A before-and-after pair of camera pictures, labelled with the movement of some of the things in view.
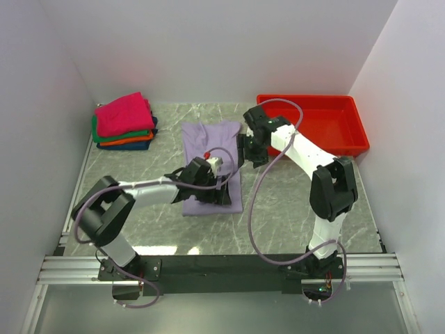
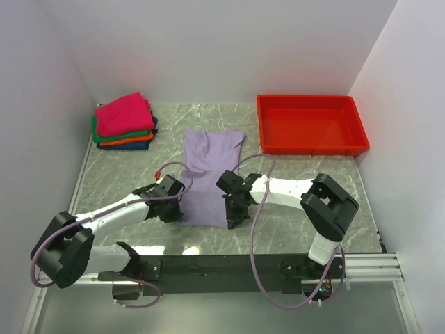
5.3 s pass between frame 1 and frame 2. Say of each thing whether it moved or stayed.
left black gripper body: moved
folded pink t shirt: stayed
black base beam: stayed
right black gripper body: moved
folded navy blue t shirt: stayed
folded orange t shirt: stayed
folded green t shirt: stayed
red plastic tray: stayed
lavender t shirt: moved
